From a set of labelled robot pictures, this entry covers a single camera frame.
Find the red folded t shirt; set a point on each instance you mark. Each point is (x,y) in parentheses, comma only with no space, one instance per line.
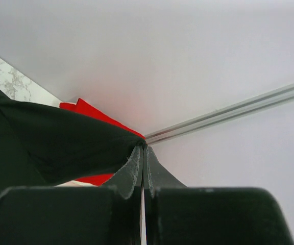
(83,108)

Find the right aluminium corner post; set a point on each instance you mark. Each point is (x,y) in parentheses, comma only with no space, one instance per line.
(261,102)

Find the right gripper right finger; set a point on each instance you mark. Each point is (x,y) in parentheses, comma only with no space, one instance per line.
(177,214)

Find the white folded t shirt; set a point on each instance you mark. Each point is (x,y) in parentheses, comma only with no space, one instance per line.
(74,183)

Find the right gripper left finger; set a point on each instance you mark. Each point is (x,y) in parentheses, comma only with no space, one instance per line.
(108,214)

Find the black t shirt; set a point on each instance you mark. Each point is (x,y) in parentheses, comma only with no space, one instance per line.
(42,145)

